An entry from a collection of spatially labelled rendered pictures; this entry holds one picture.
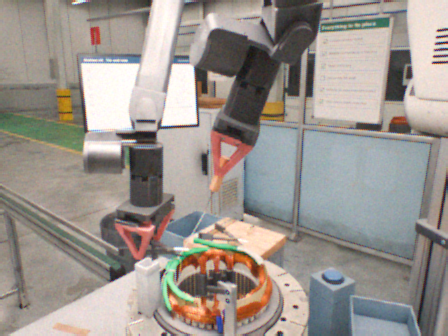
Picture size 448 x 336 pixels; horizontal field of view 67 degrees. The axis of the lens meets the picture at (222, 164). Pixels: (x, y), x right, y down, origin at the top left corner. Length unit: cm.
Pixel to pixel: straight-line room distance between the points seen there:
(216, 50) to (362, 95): 234
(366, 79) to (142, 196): 232
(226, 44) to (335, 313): 63
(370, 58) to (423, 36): 196
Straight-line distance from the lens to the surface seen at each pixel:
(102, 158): 58
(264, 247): 88
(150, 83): 60
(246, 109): 50
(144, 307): 62
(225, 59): 46
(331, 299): 83
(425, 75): 77
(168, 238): 97
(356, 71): 276
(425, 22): 79
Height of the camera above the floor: 148
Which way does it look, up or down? 15 degrees down
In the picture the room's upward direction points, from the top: straight up
